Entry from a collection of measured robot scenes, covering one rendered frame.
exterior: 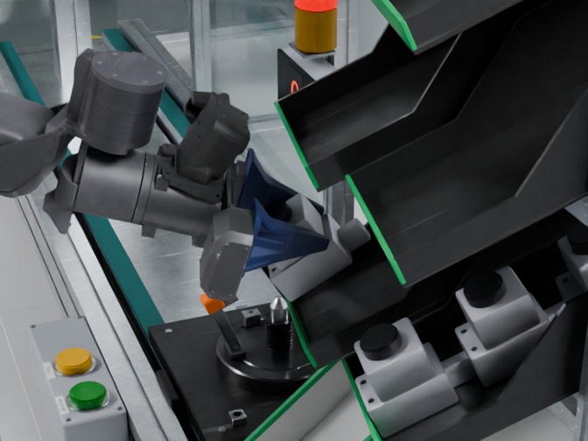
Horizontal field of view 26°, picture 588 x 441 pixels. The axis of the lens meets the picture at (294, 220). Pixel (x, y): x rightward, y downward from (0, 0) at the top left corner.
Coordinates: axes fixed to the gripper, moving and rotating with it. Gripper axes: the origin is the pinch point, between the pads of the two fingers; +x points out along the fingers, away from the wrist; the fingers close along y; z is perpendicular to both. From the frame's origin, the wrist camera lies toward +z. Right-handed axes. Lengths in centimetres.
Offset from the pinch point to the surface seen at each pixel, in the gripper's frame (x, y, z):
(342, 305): 7.0, -0.4, -6.8
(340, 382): 11.2, 5.0, -18.7
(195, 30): 0, 102, -27
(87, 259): -11, 52, -41
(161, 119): -1, 105, -46
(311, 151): 0.2, -0.1, 6.5
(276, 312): 8.2, 25.0, -25.9
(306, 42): 6.7, 46.9, -3.2
